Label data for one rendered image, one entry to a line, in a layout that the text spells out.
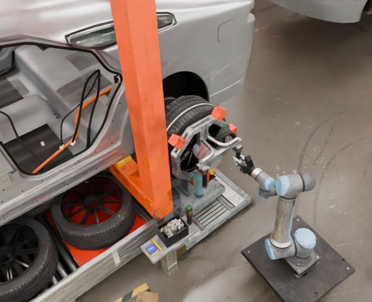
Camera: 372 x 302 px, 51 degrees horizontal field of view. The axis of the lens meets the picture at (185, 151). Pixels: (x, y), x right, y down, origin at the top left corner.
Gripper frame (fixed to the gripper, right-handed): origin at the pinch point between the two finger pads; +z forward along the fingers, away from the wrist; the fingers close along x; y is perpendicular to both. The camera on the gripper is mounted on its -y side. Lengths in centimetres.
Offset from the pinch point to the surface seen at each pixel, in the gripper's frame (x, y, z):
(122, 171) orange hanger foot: -70, 15, 57
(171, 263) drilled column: -75, 65, -9
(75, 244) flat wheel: -127, 48, 45
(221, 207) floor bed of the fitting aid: -1, 77, 11
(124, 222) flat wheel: -89, 39, 30
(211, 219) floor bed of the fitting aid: -16, 77, 7
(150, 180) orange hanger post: -72, -16, 11
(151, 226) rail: -73, 46, 18
